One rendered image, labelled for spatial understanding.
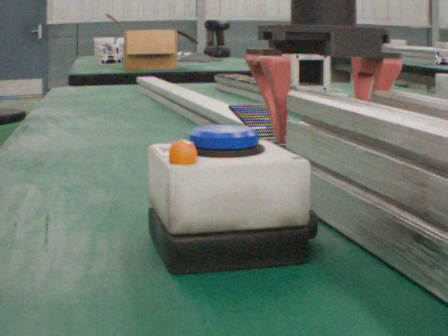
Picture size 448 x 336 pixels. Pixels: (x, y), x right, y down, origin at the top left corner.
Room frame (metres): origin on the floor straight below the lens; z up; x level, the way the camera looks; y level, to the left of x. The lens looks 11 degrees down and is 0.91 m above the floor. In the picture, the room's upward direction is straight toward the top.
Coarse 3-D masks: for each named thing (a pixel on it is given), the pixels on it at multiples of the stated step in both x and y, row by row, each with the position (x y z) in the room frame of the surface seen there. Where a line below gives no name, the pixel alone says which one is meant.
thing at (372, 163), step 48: (288, 96) 0.54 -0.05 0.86; (336, 96) 0.50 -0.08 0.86; (384, 96) 0.54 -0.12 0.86; (288, 144) 0.54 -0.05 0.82; (336, 144) 0.45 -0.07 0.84; (384, 144) 0.41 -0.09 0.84; (432, 144) 0.33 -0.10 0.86; (336, 192) 0.45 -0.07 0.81; (384, 192) 0.38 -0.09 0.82; (432, 192) 0.33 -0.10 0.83; (384, 240) 0.38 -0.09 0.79; (432, 240) 0.33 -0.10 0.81; (432, 288) 0.32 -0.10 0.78
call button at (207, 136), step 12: (192, 132) 0.40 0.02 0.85; (204, 132) 0.40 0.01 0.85; (216, 132) 0.39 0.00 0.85; (228, 132) 0.39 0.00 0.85; (240, 132) 0.40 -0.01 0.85; (252, 132) 0.40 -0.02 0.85; (204, 144) 0.39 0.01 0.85; (216, 144) 0.39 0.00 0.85; (228, 144) 0.39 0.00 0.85; (240, 144) 0.39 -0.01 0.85; (252, 144) 0.40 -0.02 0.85
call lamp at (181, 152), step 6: (174, 144) 0.37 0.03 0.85; (180, 144) 0.37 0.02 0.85; (186, 144) 0.37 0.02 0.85; (192, 144) 0.37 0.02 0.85; (174, 150) 0.37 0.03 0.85; (180, 150) 0.37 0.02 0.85; (186, 150) 0.37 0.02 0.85; (192, 150) 0.37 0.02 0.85; (174, 156) 0.37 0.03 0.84; (180, 156) 0.37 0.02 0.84; (186, 156) 0.37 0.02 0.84; (192, 156) 0.37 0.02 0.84; (174, 162) 0.37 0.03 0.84; (180, 162) 0.37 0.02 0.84; (186, 162) 0.37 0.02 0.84; (192, 162) 0.37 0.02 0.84
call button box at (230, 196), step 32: (160, 160) 0.39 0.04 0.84; (224, 160) 0.38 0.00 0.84; (256, 160) 0.38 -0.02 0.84; (288, 160) 0.38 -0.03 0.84; (160, 192) 0.39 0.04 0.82; (192, 192) 0.36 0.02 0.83; (224, 192) 0.37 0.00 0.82; (256, 192) 0.37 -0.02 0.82; (288, 192) 0.38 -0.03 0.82; (160, 224) 0.39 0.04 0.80; (192, 224) 0.36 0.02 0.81; (224, 224) 0.37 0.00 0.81; (256, 224) 0.37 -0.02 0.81; (288, 224) 0.38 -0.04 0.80; (192, 256) 0.36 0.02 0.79; (224, 256) 0.37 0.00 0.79; (256, 256) 0.37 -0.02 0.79; (288, 256) 0.38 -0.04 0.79
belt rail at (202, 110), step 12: (144, 84) 1.55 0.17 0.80; (156, 84) 1.41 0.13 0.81; (168, 84) 1.41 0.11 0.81; (156, 96) 1.38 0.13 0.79; (168, 96) 1.24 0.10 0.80; (180, 96) 1.14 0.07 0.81; (192, 96) 1.13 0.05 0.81; (204, 96) 1.13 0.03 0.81; (180, 108) 1.13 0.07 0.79; (192, 108) 1.04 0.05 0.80; (204, 108) 0.96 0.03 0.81; (216, 108) 0.94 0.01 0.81; (192, 120) 1.04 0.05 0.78; (204, 120) 0.96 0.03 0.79; (216, 120) 0.90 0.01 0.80; (228, 120) 0.84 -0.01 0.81; (240, 120) 0.81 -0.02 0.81
